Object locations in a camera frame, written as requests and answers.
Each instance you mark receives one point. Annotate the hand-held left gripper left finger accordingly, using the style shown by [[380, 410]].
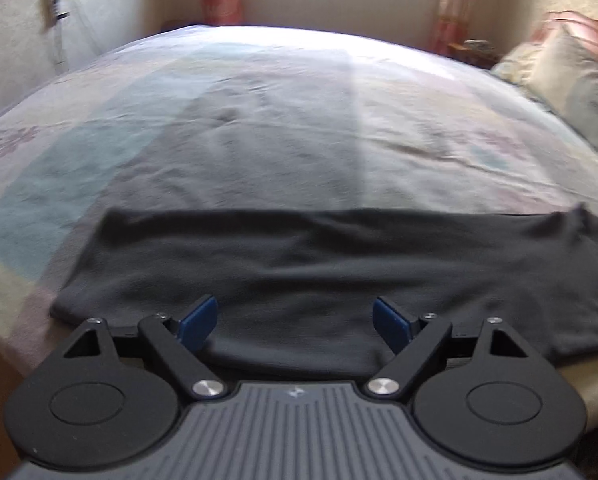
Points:
[[199, 321]]

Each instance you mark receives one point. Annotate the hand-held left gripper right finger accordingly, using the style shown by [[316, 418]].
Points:
[[391, 323]]

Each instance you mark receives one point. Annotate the dark grey pants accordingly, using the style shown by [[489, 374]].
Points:
[[304, 260]]

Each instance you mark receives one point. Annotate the bed with patchwork floral sheet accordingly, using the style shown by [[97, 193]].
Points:
[[279, 110]]

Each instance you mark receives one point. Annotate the wooden nightstand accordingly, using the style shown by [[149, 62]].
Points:
[[471, 57]]

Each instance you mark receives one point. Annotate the small pale pillow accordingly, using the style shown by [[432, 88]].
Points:
[[516, 62]]

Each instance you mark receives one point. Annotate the patterned cloth bundle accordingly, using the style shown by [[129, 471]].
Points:
[[479, 46]]

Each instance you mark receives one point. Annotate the large pale printed pillow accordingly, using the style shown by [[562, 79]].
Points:
[[579, 90]]

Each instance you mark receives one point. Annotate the wooden carved headboard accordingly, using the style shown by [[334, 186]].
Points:
[[589, 27]]

